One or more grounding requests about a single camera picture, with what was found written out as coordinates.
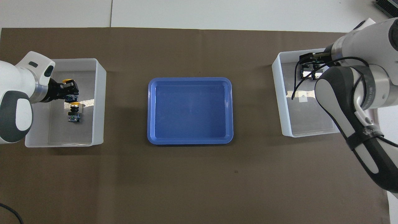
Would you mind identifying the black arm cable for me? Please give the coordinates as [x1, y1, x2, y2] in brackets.
[291, 56, 398, 148]
[0, 203, 24, 224]

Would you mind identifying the blue plastic tray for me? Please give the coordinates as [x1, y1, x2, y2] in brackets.
[147, 77, 234, 145]

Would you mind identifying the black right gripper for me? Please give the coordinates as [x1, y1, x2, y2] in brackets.
[299, 51, 327, 66]

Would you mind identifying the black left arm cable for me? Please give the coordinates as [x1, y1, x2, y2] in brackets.
[0, 203, 24, 224]

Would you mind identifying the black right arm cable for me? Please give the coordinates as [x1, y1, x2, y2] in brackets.
[291, 56, 398, 148]

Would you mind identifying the yellow push button switch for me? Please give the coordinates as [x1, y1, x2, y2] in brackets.
[62, 79, 79, 104]
[67, 104, 82, 123]

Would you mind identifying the brown paper table mat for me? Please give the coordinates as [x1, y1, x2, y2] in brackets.
[0, 27, 391, 224]

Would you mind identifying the dark grey ribbed device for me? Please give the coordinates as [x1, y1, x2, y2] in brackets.
[374, 0, 398, 18]

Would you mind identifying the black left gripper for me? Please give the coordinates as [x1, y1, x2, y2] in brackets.
[47, 78, 79, 103]

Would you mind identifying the translucent white plastic box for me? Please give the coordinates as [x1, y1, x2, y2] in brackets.
[272, 48, 345, 138]
[25, 58, 107, 148]

